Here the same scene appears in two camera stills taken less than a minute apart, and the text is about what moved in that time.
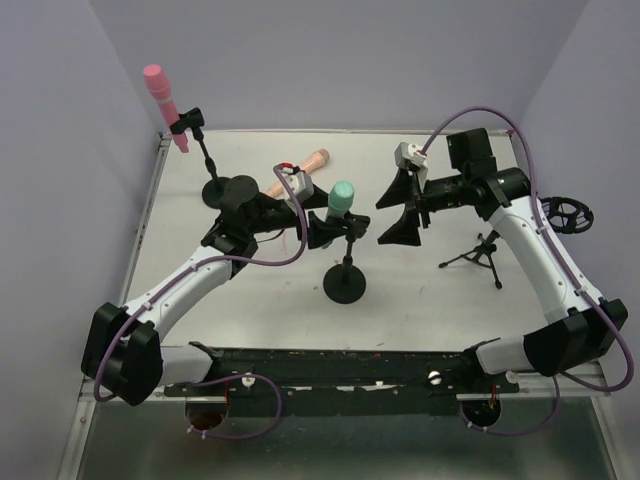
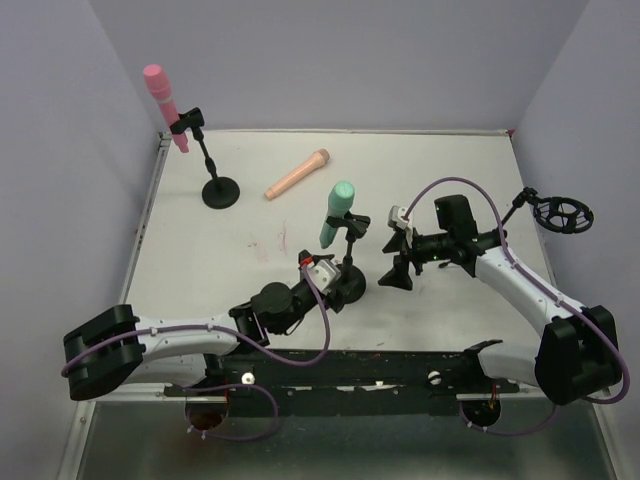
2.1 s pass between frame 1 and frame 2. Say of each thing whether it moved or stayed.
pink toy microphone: stayed
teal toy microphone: stayed
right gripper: moved
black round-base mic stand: stayed
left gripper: moved
